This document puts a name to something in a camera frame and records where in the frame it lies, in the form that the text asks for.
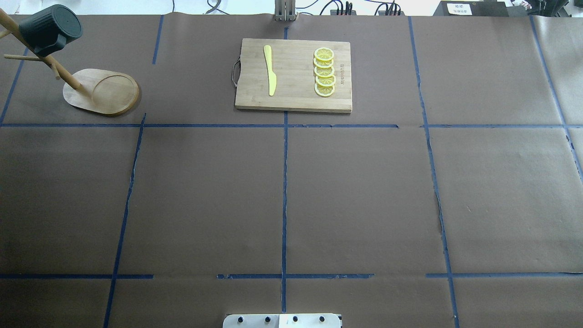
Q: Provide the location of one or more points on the blue mug yellow inside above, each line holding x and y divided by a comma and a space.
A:
50, 29

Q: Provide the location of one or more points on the yellow plastic knife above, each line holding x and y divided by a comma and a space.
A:
272, 77

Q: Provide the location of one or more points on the lemon slice four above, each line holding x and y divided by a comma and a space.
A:
328, 81

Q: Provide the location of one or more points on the lemon slice three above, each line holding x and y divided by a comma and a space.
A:
324, 72

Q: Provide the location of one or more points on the wooden cutting board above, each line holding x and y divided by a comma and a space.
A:
293, 65

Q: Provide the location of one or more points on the lemon slice two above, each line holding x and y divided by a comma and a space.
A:
323, 64

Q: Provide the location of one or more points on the black box with label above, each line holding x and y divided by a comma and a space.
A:
487, 8

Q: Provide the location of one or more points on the aluminium frame post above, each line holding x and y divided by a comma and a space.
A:
285, 10

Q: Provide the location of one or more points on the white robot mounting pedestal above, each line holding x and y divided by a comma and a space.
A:
283, 320

